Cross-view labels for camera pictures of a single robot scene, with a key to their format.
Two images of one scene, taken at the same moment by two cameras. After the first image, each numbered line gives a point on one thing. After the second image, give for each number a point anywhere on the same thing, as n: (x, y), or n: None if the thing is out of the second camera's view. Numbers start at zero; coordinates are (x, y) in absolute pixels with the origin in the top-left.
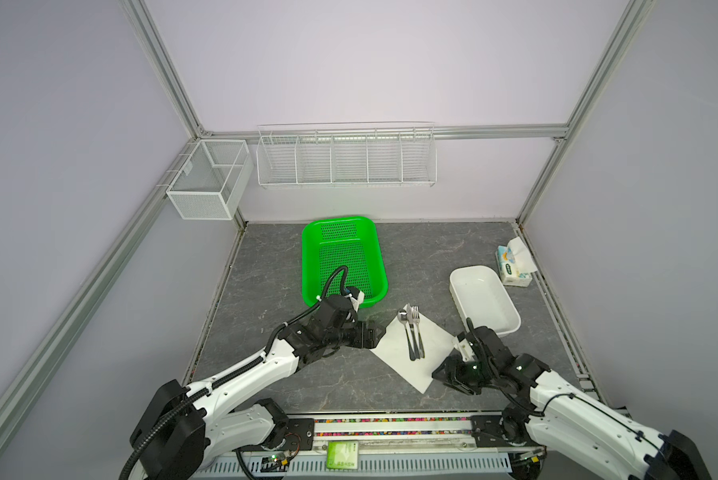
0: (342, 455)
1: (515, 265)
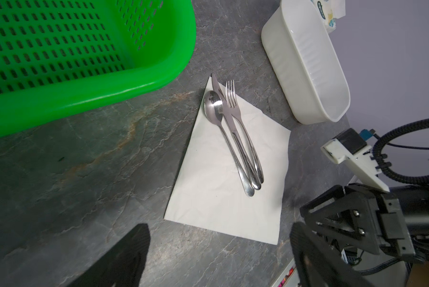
0: None
1: (328, 11)
